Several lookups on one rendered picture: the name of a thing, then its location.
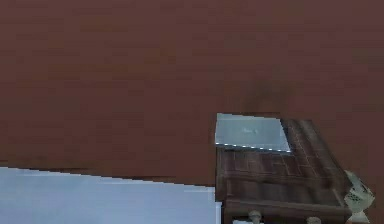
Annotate silver closed laptop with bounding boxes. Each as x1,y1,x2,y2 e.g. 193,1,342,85
214,112,292,153

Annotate dark brown wooden cabinet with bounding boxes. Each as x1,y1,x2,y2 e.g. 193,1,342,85
214,118,354,224

